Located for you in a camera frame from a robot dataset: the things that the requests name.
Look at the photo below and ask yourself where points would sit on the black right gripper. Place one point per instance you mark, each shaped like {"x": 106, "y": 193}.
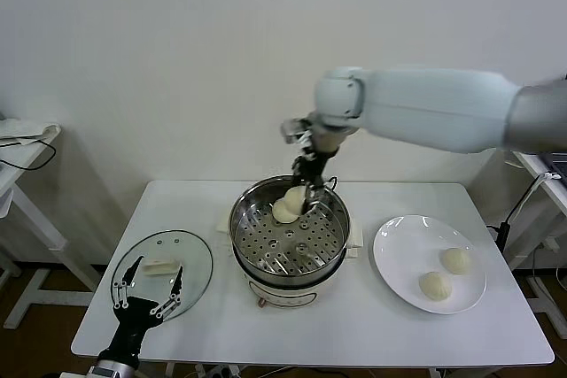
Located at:
{"x": 310, "y": 167}

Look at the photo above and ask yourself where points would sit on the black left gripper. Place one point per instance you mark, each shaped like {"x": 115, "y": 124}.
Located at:
{"x": 130, "y": 325}

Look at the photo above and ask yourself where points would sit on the white steamed baozi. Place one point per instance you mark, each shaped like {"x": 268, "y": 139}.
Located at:
{"x": 280, "y": 213}
{"x": 456, "y": 260}
{"x": 294, "y": 198}
{"x": 436, "y": 286}

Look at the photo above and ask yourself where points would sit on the round glass pot lid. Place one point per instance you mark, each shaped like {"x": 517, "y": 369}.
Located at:
{"x": 195, "y": 258}

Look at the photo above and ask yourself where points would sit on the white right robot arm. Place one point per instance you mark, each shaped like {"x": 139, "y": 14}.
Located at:
{"x": 421, "y": 103}

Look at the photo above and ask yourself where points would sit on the perforated steel steamer basket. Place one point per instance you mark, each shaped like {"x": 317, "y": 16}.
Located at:
{"x": 288, "y": 249}

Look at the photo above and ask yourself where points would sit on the white electric cooking pot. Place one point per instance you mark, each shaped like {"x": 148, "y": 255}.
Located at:
{"x": 288, "y": 296}

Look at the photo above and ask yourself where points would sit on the white oval plate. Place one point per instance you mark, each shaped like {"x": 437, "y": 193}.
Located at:
{"x": 398, "y": 254}

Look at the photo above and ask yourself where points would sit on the white side desk with cloth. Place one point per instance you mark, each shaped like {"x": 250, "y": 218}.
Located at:
{"x": 40, "y": 227}

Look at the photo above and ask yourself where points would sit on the white crumpled cloth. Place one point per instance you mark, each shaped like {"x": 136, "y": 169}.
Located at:
{"x": 22, "y": 128}

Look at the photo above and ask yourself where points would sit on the black upright floor device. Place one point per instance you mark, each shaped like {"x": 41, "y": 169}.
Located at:
{"x": 502, "y": 236}

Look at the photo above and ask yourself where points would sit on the white side desk with laptop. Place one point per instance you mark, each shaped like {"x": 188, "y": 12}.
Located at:
{"x": 527, "y": 163}

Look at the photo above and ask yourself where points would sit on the dark open laptop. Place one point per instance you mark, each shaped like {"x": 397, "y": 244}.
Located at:
{"x": 559, "y": 170}

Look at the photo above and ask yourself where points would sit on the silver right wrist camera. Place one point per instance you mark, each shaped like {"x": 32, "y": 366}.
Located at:
{"x": 293, "y": 128}

